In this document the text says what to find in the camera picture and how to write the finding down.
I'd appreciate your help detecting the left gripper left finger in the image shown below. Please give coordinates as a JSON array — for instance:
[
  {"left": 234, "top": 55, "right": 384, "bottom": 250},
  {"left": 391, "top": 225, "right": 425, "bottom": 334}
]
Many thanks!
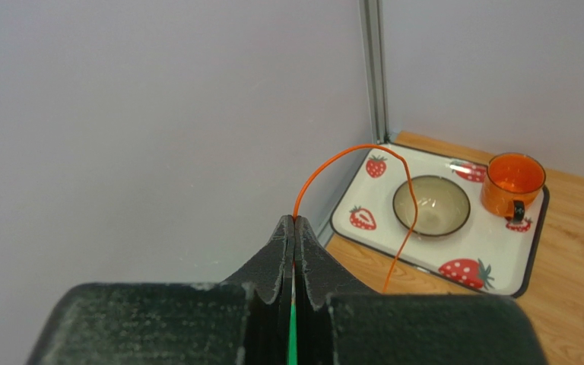
[{"left": 27, "top": 216, "right": 294, "bottom": 364}]

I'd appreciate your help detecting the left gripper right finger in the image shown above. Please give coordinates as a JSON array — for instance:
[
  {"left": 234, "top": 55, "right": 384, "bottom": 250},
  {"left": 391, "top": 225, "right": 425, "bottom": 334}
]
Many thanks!
[{"left": 294, "top": 217, "right": 547, "bottom": 364}]

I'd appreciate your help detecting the left green plastic bin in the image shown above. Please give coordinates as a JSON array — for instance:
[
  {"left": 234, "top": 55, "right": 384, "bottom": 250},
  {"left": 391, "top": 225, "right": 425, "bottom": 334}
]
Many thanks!
[{"left": 287, "top": 299, "right": 298, "bottom": 365}]

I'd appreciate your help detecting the beige ceramic bowl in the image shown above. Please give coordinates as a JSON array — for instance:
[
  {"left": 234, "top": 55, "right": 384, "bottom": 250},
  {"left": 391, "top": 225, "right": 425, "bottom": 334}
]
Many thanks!
[{"left": 392, "top": 175, "right": 471, "bottom": 237}]

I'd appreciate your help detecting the strawberry pattern white tray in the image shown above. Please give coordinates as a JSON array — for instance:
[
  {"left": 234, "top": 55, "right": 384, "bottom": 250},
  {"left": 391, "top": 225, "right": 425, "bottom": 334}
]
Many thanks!
[{"left": 331, "top": 144, "right": 550, "bottom": 297}]

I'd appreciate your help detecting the orange mug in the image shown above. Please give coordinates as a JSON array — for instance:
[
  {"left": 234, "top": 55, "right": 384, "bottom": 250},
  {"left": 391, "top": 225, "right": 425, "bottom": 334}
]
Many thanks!
[{"left": 481, "top": 152, "right": 546, "bottom": 223}]

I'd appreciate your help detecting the left aluminium frame post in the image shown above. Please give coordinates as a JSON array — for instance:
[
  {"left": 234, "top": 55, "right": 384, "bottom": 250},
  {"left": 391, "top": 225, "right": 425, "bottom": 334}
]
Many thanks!
[{"left": 359, "top": 0, "right": 390, "bottom": 144}]

